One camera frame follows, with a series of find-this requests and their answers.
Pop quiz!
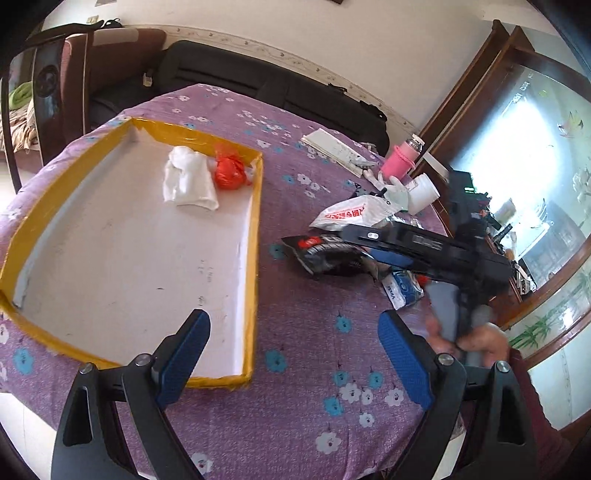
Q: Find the black sofa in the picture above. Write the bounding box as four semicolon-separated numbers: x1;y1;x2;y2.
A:
154;40;391;156

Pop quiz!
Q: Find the dark wooden chair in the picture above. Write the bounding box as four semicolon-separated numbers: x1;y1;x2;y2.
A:
1;20;104;193

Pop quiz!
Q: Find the black snack packet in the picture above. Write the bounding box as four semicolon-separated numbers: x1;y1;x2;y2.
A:
281;234;379;278

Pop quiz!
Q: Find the pink thermos bottle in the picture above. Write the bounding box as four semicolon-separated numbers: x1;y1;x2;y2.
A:
380;134;425;180

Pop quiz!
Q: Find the white red plastic bag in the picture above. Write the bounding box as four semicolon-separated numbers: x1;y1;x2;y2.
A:
310;195;402;231

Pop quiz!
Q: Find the bare right hand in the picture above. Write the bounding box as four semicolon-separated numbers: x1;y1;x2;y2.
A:
425;316;511;368

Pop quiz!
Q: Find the white paper booklet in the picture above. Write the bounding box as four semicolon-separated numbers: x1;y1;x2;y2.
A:
301;129;378;178

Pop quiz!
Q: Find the white work glove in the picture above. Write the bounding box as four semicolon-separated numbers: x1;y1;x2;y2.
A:
363;169;410;211

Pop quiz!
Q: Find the white plastic jar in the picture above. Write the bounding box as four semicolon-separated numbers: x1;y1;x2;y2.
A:
406;173;440;215

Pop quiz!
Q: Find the white cloth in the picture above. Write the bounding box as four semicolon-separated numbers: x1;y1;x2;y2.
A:
162;146;219;211

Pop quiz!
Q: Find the purple floral tablecloth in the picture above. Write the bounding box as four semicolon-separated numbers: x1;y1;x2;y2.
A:
0;82;468;480

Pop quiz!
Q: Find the blue floral tissue pack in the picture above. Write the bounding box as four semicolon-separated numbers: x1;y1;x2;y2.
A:
382;270;424;310

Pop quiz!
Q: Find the red plastic bag ball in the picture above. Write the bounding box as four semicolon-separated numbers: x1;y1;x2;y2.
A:
213;145;250;190

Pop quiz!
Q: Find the yellow edged cardboard tray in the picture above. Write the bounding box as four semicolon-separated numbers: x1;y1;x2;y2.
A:
1;118;263;388

